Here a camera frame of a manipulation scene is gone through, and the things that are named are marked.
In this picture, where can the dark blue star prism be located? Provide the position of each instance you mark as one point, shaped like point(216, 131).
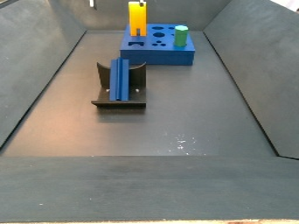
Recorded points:
point(119, 80)

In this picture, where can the black curved fixture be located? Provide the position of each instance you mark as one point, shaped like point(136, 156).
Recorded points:
point(136, 89)

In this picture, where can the blue shape sorter board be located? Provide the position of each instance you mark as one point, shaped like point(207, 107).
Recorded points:
point(155, 48)

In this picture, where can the green hexagonal prism block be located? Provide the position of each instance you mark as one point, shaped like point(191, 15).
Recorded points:
point(180, 35)

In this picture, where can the yellow slotted tall block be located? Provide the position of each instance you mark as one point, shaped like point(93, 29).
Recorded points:
point(137, 18)

